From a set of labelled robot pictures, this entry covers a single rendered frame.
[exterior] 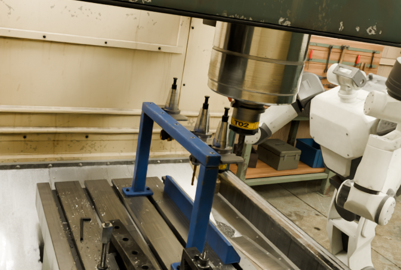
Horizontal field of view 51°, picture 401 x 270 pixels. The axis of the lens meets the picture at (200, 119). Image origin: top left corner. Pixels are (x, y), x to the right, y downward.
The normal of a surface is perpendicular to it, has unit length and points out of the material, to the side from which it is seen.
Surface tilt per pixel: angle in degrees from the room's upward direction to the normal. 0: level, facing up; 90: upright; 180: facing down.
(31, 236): 24
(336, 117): 68
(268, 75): 90
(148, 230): 0
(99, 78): 90
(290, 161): 90
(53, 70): 90
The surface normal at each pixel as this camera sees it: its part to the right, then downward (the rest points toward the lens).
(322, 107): -0.76, -0.37
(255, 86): -0.11, 0.25
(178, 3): 0.35, 0.65
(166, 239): 0.16, -0.95
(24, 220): 0.32, -0.74
